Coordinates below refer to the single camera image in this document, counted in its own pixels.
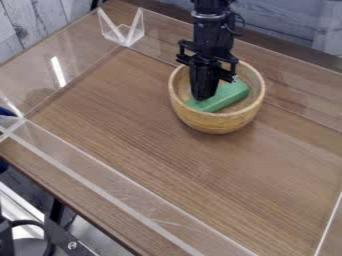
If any black table leg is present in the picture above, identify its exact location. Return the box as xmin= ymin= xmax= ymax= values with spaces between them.
xmin=49 ymin=199 xmax=65 ymax=224

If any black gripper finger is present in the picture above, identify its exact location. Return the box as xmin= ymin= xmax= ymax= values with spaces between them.
xmin=204 ymin=66 xmax=219 ymax=98
xmin=189 ymin=63 xmax=207 ymax=101

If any black metal bracket with bolt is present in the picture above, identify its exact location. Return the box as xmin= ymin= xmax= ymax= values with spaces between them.
xmin=44 ymin=219 xmax=98 ymax=256

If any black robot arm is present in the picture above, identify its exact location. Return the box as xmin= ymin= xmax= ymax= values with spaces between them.
xmin=176 ymin=0 xmax=240 ymax=101

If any green rectangular block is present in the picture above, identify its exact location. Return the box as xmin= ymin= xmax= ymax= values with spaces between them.
xmin=185 ymin=80 xmax=249 ymax=113

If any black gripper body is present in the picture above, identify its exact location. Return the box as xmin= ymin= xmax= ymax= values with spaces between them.
xmin=176 ymin=40 xmax=239 ymax=82

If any clear acrylic tray enclosure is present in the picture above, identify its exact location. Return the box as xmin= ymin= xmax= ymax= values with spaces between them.
xmin=0 ymin=0 xmax=342 ymax=256

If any light wooden bowl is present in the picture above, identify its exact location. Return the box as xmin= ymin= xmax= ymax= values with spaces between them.
xmin=168 ymin=61 xmax=265 ymax=134

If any black cable loop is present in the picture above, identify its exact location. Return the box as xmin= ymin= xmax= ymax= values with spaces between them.
xmin=0 ymin=219 xmax=57 ymax=256

